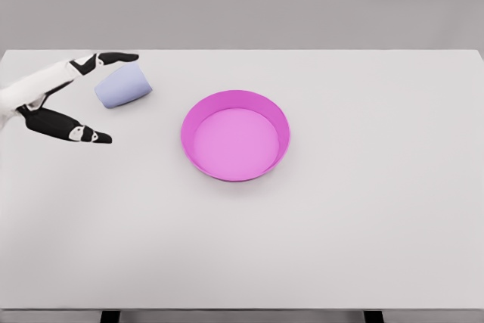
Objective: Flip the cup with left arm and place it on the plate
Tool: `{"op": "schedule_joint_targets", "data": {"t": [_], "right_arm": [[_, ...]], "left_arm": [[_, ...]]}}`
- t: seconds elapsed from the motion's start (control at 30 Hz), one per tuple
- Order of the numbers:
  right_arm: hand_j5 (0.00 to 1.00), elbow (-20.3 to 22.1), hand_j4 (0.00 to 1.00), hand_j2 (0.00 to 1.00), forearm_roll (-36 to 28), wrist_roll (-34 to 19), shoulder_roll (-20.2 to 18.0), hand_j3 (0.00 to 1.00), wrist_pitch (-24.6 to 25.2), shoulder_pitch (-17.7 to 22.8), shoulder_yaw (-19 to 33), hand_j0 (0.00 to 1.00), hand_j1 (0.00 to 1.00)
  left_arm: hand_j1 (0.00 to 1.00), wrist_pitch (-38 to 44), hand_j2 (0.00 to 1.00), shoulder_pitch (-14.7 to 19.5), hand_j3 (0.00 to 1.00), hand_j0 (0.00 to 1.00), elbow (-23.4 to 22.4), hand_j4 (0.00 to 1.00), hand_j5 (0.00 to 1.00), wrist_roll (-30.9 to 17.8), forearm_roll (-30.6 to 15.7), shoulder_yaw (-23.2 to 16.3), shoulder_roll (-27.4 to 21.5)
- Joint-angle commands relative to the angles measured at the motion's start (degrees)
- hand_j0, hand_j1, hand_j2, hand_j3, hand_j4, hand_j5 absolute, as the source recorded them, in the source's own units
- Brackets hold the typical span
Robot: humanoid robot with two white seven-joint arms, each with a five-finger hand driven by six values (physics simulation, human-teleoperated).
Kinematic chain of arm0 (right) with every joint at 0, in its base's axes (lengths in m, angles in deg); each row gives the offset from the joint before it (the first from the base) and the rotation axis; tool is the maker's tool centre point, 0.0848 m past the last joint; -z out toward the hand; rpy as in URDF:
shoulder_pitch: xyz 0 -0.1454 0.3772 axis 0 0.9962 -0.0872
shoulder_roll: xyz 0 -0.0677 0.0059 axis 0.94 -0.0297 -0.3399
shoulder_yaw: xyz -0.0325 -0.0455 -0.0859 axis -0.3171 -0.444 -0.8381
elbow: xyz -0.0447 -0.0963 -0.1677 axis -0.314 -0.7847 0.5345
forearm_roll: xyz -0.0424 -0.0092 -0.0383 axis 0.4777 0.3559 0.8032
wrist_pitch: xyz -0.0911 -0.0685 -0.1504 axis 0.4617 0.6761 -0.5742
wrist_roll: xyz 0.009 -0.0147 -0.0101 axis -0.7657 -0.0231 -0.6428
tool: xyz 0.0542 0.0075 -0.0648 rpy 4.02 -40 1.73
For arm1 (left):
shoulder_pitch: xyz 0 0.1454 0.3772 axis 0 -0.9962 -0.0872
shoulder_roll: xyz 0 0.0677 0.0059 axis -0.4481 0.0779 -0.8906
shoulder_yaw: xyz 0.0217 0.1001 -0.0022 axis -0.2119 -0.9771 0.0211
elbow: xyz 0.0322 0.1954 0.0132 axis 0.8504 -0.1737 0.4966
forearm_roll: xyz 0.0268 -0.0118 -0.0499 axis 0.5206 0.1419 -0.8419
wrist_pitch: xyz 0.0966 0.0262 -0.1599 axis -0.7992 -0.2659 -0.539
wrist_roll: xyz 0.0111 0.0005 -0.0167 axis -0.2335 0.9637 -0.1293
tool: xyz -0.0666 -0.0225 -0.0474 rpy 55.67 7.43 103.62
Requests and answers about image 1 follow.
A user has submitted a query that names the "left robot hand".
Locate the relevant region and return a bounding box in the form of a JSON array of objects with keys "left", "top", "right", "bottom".
[{"left": 0, "top": 51, "right": 140, "bottom": 145}]

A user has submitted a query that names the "light blue cup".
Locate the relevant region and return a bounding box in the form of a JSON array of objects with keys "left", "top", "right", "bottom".
[{"left": 94, "top": 63, "right": 154, "bottom": 110}]

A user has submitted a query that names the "pink plate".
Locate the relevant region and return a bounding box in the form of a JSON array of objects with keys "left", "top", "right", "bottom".
[{"left": 180, "top": 89, "right": 292, "bottom": 183}]

